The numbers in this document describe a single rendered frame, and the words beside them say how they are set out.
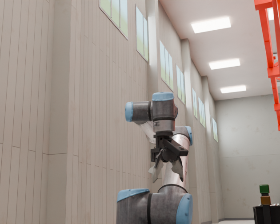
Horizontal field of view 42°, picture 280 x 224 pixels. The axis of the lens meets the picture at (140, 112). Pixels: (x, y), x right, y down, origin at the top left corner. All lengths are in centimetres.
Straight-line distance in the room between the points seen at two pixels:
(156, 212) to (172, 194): 11
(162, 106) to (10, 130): 280
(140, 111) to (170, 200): 41
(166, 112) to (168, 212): 44
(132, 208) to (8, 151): 255
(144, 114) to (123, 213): 45
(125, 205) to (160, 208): 16
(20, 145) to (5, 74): 78
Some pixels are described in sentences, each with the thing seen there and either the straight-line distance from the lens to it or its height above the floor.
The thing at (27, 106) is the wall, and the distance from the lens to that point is 438.
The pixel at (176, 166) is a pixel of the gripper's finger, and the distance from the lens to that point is 150.
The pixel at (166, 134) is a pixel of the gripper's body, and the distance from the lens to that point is 148.
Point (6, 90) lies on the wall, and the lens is 412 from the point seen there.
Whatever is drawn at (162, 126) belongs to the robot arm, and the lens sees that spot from 147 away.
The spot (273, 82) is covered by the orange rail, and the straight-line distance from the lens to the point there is 926.
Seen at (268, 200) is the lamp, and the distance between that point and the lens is 177.
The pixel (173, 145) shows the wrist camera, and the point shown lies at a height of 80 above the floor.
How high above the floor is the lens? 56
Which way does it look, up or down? 15 degrees up
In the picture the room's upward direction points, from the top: 1 degrees counter-clockwise
